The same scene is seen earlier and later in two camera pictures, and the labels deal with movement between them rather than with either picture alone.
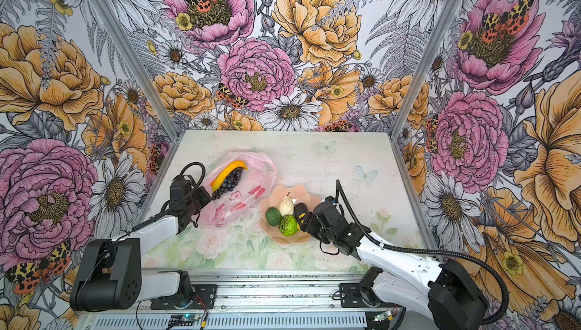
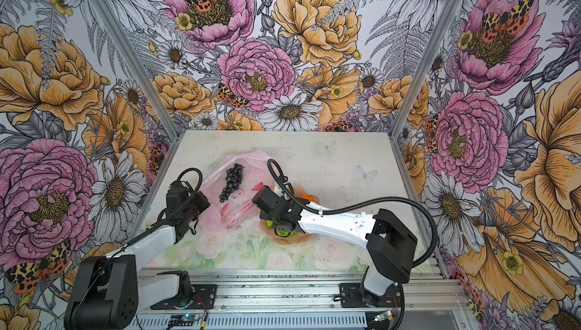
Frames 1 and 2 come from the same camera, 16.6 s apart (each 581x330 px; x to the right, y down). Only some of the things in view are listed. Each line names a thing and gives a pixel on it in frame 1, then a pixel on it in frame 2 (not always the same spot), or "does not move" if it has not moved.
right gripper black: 309,224 → 263,215
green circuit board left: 183,319 does not move
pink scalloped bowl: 273,232 does not move
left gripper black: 204,197 does not move
